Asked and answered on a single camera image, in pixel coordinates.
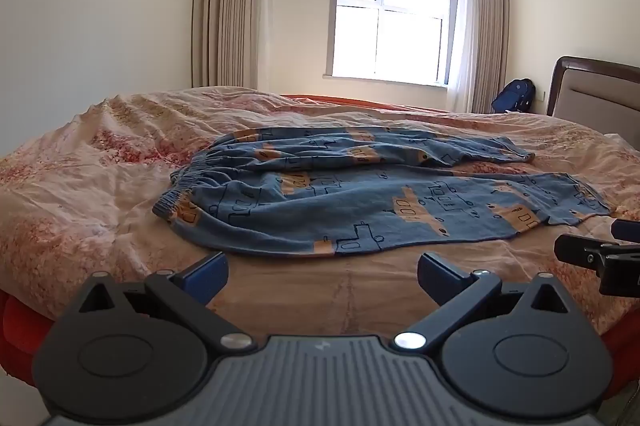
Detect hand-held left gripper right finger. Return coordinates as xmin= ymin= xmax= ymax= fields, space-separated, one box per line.
xmin=392 ymin=252 xmax=585 ymax=352

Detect brown padded headboard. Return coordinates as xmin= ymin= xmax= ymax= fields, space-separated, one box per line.
xmin=546 ymin=56 xmax=640 ymax=137

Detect blue backpack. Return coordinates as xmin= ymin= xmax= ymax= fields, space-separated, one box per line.
xmin=491 ymin=78 xmax=536 ymax=115

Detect wide beige curtain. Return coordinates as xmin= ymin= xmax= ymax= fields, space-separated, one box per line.
xmin=191 ymin=0 xmax=282 ymax=93

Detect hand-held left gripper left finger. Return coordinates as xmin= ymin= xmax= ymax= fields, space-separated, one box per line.
xmin=62 ymin=252 xmax=257 ymax=353

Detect white sheer curtain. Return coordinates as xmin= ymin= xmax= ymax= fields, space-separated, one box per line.
xmin=446 ymin=0 xmax=482 ymax=113

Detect pink floral blanket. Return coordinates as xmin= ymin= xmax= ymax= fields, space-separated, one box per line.
xmin=0 ymin=86 xmax=640 ymax=343

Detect narrow beige curtain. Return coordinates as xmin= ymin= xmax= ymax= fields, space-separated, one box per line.
xmin=470 ymin=0 xmax=511 ymax=115

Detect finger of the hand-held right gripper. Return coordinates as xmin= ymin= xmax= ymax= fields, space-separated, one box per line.
xmin=610 ymin=219 xmax=640 ymax=239
xmin=553 ymin=234 xmax=609 ymax=278

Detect blue pants with orange print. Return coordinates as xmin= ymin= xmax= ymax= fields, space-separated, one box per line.
xmin=152 ymin=126 xmax=615 ymax=259

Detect grey framed window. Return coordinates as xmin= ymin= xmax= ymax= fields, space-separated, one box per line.
xmin=326 ymin=0 xmax=463 ymax=90

